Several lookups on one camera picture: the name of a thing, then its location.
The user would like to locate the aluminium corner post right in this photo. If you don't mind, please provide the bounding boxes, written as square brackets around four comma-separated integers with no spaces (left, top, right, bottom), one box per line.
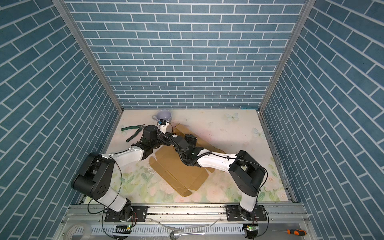
[259,0,316,113]

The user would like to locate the aluminium front rail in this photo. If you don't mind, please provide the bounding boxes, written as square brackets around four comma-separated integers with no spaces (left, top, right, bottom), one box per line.
[62,202,310,224]

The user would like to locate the green handled pliers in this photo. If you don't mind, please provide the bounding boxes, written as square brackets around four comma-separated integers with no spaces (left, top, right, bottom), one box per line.
[120,123,146,143]

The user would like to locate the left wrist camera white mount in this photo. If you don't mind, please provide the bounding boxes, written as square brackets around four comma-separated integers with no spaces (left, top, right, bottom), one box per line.
[159,119,169,134]

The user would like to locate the metal spoon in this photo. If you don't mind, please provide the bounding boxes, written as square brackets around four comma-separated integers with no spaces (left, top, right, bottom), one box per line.
[169,230,205,240]

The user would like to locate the lavender ceramic cup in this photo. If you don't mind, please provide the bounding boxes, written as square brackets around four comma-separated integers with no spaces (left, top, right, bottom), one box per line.
[152,110,172,126]

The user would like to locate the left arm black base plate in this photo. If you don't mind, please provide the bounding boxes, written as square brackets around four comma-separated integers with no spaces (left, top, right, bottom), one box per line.
[104,205,148,223]

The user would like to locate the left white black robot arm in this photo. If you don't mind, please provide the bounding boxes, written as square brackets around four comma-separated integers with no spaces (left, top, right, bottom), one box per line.
[71,125,167,219]

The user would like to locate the aluminium corner post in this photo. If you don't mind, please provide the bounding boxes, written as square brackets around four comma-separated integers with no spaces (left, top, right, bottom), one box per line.
[259,0,316,113]
[52,0,124,114]

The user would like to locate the clear plastic strip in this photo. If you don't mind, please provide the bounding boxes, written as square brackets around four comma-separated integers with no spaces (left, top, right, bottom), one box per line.
[150,218,223,231]

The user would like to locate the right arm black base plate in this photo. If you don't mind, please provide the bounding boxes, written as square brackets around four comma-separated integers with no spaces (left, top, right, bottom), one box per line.
[225,205,268,222]

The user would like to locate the orange handled screwdriver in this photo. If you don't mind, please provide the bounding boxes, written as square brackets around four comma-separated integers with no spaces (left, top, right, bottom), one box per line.
[274,229,307,236]

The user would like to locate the clear tape roll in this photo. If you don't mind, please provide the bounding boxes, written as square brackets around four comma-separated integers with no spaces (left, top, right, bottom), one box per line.
[63,223,92,240]

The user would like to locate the brown cardboard box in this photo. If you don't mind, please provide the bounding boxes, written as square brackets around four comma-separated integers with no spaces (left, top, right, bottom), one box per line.
[149,123,226,197]

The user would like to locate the aluminium corner post left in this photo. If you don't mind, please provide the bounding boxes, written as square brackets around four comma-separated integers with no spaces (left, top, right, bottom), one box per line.
[52,0,124,114]

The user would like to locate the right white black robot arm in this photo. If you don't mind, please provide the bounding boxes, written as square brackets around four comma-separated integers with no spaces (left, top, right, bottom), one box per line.
[168,135,267,213]

